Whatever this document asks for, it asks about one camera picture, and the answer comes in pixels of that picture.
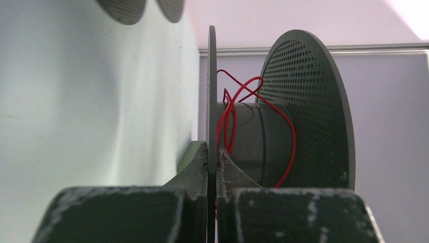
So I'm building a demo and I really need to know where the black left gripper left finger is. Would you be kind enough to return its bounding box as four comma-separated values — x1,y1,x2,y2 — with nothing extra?
32,142,208,242

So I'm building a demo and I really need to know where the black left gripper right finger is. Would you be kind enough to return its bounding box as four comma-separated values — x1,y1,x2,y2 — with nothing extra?
217,147,384,242

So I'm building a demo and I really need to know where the dark grey spool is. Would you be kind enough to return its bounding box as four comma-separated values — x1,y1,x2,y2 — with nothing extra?
205,25,357,191
96,0,185,25

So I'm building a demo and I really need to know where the red wire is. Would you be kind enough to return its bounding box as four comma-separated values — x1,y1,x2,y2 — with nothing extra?
214,69,297,219

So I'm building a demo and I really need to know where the green tray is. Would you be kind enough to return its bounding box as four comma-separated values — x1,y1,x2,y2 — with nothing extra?
177,141,201,174

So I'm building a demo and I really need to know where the right aluminium frame post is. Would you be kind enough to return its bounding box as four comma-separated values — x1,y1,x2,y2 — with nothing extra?
217,43,428,57

